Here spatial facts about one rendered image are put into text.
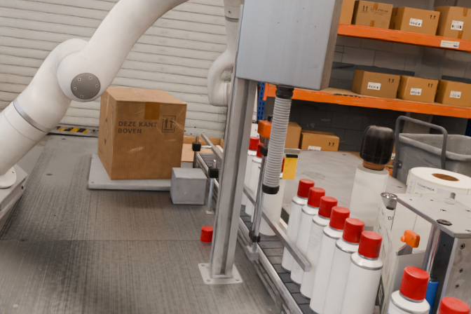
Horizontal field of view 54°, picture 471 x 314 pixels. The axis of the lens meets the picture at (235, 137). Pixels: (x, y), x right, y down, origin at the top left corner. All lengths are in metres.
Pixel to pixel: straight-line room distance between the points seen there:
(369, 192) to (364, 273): 0.51
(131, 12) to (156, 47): 4.08
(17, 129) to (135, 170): 0.45
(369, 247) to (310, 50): 0.36
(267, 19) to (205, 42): 4.42
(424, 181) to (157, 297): 0.85
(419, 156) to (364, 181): 2.22
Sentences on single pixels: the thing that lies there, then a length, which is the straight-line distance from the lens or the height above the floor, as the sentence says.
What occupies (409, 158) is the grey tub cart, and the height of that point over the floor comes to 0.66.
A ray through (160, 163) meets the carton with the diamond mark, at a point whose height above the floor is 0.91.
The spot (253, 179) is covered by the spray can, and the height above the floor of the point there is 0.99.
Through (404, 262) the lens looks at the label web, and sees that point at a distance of 0.80.
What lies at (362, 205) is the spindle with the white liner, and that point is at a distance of 1.28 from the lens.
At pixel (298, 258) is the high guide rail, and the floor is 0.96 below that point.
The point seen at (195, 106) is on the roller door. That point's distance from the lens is 5.35.
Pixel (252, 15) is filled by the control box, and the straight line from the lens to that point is 0.89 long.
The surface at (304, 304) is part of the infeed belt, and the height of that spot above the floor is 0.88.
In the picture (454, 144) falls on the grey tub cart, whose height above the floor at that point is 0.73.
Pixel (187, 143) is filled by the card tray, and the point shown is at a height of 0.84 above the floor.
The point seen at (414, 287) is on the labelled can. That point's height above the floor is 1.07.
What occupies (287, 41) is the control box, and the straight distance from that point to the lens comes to 0.87.
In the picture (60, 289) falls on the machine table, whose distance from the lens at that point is 1.03.
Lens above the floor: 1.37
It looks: 12 degrees down
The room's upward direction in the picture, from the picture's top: 7 degrees clockwise
